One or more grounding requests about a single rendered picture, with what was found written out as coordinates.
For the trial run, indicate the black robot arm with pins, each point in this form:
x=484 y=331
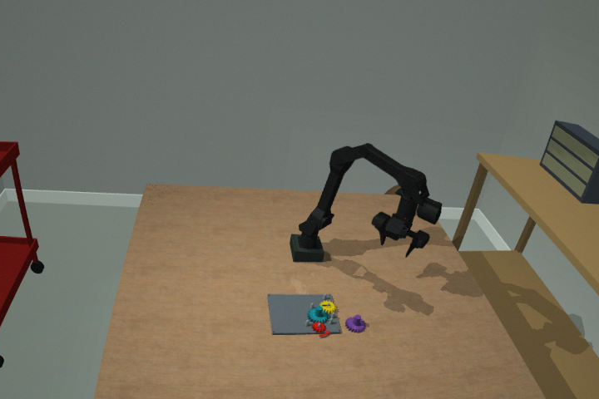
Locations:
x=411 y=180

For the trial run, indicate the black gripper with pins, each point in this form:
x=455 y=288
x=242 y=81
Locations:
x=420 y=239

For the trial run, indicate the purple gear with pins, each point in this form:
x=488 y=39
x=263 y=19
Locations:
x=355 y=324

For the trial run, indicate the yellow gear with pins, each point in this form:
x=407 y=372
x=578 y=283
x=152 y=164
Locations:
x=328 y=309

